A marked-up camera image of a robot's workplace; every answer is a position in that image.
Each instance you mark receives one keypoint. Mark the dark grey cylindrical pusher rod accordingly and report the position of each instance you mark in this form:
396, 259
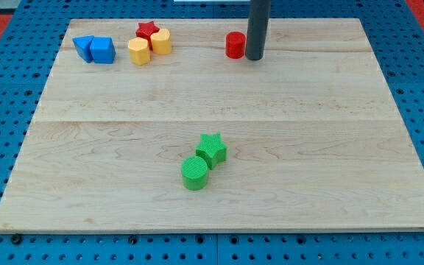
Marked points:
257, 28

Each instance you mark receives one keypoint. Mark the red cylinder block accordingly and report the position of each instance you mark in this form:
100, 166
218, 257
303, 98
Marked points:
235, 45

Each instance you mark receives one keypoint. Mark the yellow hexagon block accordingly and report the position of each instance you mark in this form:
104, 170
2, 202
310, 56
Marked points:
161, 42

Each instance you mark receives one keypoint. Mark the red star block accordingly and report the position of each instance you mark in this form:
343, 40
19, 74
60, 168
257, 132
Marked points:
145, 30

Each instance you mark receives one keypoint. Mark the yellow pentagon block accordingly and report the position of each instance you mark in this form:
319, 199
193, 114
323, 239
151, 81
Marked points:
139, 51

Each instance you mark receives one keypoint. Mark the light wooden board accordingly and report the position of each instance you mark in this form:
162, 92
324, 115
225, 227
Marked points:
315, 142

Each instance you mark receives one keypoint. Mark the green star block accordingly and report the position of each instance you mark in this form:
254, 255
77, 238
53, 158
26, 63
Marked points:
211, 149

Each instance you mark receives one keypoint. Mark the blue cube block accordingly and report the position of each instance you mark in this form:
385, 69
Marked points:
102, 50

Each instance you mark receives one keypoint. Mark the green cylinder block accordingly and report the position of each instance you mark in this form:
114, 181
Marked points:
194, 171

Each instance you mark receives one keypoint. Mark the blue triangle block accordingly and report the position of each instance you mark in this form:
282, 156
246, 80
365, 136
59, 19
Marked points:
82, 45

